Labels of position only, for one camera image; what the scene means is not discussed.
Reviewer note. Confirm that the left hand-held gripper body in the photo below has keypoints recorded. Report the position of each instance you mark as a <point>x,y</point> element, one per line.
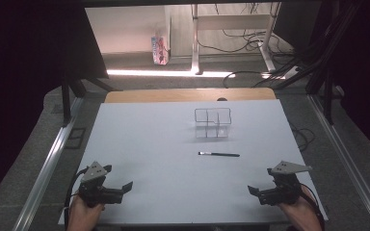
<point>93,192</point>

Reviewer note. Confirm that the colourful printed carton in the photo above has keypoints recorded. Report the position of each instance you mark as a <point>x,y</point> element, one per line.
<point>160,50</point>

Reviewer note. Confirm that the person's right hand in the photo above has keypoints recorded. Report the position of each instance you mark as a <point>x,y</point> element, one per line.
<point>302,213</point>

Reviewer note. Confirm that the aluminium floor rail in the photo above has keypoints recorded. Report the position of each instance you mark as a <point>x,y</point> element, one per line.
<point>347,160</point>
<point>48,166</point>

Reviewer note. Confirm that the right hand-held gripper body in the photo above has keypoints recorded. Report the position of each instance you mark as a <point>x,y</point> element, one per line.
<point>281,192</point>

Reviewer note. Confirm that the clear acrylic organizer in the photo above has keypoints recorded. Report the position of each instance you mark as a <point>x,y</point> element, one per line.
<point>212,122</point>

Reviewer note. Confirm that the white metal desk frame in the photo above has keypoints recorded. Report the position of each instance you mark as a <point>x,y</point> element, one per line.
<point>232,22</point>

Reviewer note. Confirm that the white power strip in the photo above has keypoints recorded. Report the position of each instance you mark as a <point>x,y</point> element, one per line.
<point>291,72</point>

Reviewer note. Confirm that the person's left hand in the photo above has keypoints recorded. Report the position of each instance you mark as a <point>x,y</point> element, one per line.
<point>83,216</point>

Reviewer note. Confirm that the black thin pen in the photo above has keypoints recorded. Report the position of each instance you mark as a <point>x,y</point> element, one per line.
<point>220,154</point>

